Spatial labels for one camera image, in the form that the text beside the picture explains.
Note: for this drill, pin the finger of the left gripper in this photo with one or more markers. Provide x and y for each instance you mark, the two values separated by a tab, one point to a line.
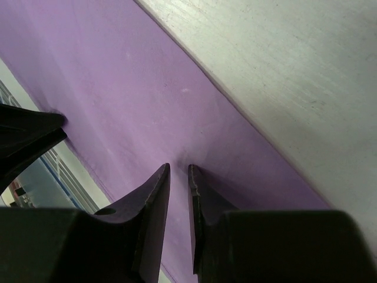
22	122
16	163

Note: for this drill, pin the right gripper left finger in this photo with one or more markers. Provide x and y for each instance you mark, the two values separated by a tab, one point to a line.
122	242

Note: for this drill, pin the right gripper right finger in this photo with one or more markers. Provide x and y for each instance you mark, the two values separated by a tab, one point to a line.
234	245

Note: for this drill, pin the purple trousers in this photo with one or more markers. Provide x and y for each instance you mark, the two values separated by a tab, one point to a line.
133	101

